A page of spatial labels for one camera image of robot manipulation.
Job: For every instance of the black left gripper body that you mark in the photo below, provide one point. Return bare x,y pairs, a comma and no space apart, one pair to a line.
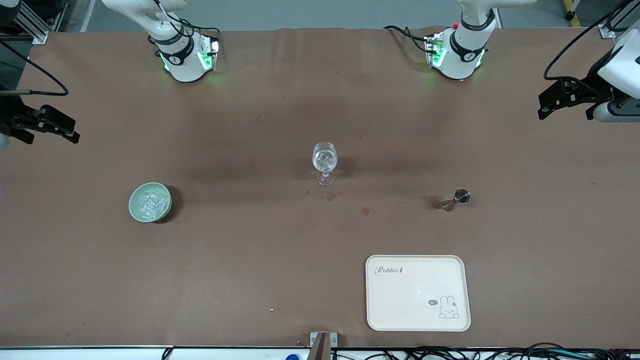
589,93

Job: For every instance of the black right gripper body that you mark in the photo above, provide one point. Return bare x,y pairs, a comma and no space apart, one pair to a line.
11,114

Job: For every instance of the steel double jigger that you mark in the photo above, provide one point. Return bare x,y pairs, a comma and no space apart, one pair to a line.
462,196

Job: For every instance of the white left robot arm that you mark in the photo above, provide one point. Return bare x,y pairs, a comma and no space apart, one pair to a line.
460,55

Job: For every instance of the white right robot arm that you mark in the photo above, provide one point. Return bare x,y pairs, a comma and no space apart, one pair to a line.
185,65

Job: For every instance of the clear ice cubes pile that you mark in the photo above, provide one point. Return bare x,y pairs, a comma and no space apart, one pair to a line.
151,204

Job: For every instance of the clear stemmed wine glass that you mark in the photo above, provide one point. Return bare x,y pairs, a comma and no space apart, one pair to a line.
325,160

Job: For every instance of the pale green ceramic bowl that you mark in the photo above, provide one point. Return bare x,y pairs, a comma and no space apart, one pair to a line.
132,205

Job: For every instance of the cream tray with rabbit print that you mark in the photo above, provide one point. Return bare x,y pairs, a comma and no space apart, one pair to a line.
410,300

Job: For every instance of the brown table cover sheet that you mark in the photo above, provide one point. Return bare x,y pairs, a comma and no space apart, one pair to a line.
300,250

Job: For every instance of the blue bottle cap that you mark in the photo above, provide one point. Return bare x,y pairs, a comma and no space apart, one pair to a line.
292,357

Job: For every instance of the aluminium frame profile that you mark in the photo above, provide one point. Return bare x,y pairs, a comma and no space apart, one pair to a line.
35,27
607,31

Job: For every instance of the aluminium camera mount post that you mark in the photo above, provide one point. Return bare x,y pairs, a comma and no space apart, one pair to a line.
322,345

